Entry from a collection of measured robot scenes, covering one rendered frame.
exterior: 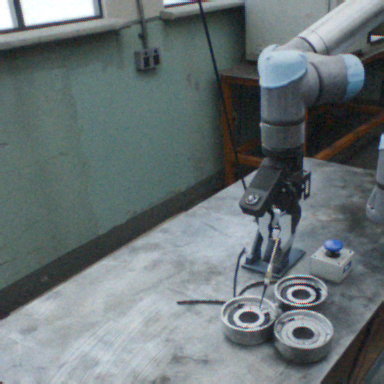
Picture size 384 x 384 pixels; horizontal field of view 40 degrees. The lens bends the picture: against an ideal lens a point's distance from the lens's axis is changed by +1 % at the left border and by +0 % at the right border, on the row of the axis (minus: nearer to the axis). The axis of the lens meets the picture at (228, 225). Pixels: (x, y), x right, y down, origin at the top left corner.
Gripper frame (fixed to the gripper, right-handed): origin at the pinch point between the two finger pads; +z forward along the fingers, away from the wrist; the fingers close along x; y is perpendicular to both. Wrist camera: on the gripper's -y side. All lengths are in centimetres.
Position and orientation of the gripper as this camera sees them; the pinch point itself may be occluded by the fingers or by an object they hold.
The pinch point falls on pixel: (275, 246)
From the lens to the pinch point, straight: 101.0
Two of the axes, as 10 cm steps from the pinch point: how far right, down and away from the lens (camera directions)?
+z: 0.4, 8.8, 4.7
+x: -8.4, -2.3, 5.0
